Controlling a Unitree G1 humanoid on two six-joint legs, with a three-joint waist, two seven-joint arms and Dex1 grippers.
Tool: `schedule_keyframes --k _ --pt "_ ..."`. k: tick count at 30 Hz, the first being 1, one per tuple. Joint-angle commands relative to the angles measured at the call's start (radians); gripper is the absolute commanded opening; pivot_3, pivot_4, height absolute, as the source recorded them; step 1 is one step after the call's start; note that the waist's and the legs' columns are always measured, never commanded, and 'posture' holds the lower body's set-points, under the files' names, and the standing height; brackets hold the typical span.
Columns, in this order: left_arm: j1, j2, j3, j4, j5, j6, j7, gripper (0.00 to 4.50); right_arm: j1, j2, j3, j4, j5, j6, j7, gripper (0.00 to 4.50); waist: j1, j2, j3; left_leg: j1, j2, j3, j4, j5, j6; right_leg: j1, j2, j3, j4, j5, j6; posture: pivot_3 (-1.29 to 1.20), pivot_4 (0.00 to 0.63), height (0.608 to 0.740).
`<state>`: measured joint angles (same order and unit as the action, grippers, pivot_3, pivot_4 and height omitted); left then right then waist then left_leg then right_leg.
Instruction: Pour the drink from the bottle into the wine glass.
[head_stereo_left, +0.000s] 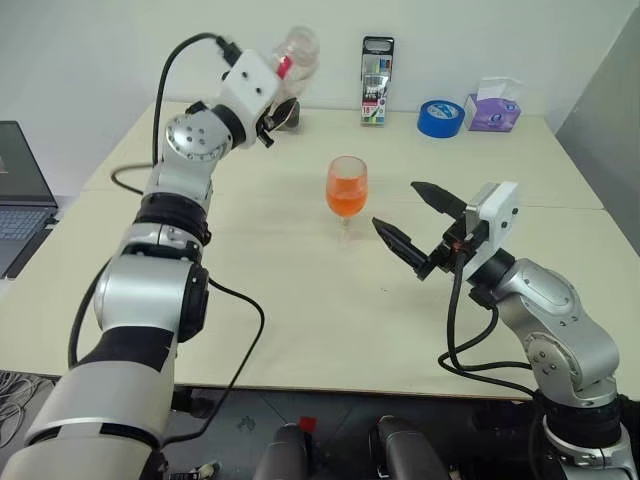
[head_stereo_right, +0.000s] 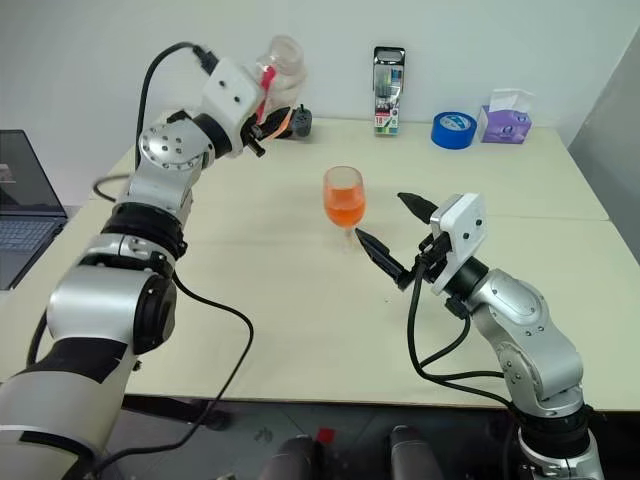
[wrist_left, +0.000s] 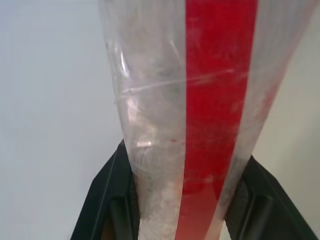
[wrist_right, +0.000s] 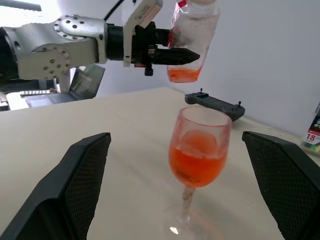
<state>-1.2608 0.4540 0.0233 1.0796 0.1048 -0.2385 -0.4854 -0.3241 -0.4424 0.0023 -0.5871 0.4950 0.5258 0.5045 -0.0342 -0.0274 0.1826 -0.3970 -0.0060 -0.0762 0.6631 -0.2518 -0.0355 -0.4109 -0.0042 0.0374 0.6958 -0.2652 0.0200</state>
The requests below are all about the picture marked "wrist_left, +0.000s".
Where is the clear wine glass red stripe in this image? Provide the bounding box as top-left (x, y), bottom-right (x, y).
top-left (96, 0), bottom-right (316, 240)

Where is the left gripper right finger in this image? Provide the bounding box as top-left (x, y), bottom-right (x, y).
top-left (223, 153), bottom-right (312, 240)

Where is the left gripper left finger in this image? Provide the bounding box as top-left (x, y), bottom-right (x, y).
top-left (69, 138), bottom-right (141, 240)

